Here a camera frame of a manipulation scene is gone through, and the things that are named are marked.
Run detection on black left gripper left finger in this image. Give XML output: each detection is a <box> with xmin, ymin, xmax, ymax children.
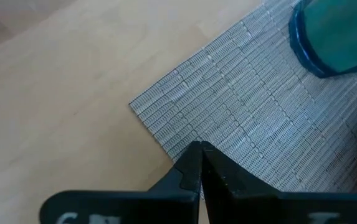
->
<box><xmin>39</xmin><ymin>141</ymin><xmax>204</xmax><ymax>224</ymax></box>

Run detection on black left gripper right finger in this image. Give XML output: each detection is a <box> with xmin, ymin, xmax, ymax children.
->
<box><xmin>202</xmin><ymin>141</ymin><xmax>357</xmax><ymax>224</ymax></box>

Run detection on teal faceted plastic cup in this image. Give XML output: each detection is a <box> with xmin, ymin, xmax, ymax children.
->
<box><xmin>288</xmin><ymin>0</ymin><xmax>357</xmax><ymax>79</ymax></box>

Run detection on grey woven placemat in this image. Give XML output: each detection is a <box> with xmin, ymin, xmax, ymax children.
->
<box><xmin>128</xmin><ymin>0</ymin><xmax>357</xmax><ymax>200</ymax></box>

